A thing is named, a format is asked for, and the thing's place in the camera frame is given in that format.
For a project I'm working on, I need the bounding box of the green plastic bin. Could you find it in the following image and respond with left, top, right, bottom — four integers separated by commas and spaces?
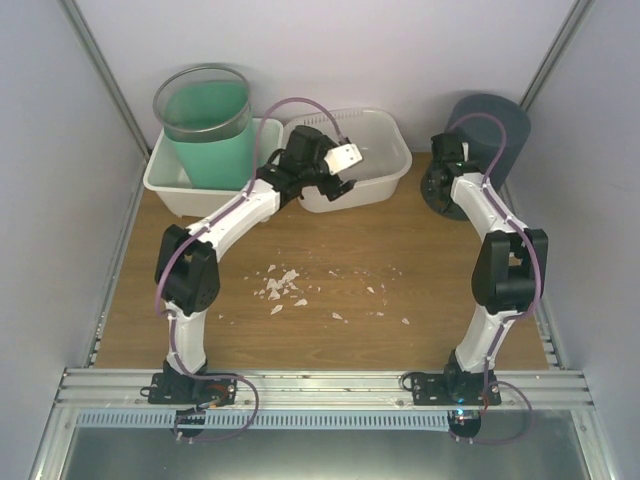
165, 119, 255, 190

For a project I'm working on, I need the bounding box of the aluminium frame post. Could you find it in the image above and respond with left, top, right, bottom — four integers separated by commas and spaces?
57, 0, 154, 159
519, 0, 595, 112

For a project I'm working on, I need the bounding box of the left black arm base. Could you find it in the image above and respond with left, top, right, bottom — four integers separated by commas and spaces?
140, 369, 237, 406

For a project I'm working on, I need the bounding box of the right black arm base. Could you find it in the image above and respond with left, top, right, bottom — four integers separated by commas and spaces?
399, 370, 502, 407

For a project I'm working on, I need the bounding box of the silver wire mesh bin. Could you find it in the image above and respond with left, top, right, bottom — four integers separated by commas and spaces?
152, 64, 252, 143

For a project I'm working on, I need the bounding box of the left aluminium frame post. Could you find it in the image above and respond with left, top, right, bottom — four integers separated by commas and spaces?
57, 0, 154, 159

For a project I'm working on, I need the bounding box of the dark grey round bin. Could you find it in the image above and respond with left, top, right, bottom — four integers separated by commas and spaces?
438, 93, 531, 221

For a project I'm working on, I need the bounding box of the white rectangular tub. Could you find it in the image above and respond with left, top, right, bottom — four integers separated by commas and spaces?
142, 117, 285, 217

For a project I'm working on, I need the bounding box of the translucent white wash basin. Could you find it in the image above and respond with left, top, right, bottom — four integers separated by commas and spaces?
299, 108, 412, 213

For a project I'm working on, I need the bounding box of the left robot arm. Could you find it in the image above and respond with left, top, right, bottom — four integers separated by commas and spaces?
155, 126, 363, 404

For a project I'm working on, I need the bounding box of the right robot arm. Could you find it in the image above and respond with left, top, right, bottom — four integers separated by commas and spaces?
421, 132, 548, 405

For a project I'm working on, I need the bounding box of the white debris pile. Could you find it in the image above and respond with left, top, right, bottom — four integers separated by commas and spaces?
252, 264, 313, 316

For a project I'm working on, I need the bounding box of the right aluminium frame post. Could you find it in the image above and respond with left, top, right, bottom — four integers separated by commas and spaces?
519, 0, 595, 112

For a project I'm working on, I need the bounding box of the grey slotted cable duct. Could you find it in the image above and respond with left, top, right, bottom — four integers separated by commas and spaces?
76, 409, 449, 432

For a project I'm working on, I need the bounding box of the aluminium front rail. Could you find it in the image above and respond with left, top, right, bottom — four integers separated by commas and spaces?
55, 368, 594, 411

